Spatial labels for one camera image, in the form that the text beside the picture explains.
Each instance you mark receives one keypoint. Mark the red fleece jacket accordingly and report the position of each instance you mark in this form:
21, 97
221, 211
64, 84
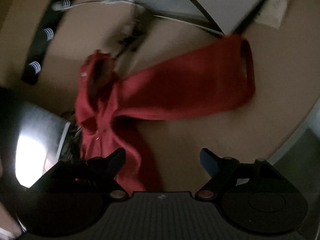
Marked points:
213, 79

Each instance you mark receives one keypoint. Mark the black power strip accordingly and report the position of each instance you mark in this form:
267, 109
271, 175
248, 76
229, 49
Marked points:
43, 36

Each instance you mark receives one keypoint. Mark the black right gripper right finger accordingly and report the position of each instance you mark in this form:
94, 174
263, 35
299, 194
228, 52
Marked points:
225, 173

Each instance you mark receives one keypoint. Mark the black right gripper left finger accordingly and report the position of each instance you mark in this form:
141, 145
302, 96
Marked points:
100, 173

